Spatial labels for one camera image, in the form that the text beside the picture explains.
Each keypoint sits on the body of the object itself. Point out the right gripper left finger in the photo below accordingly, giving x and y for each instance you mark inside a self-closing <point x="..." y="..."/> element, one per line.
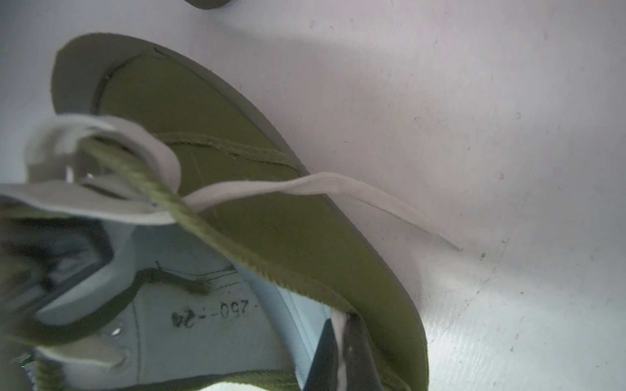
<point x="323" y="372"/>

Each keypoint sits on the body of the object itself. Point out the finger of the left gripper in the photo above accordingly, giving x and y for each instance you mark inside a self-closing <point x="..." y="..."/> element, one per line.
<point x="42" y="259"/>

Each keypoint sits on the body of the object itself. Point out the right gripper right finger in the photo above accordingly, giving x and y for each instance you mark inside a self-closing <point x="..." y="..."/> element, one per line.
<point x="360" y="368"/>

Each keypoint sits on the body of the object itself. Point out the olive green shoe with laces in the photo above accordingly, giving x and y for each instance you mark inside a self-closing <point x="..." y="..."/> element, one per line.
<point x="208" y="4"/>

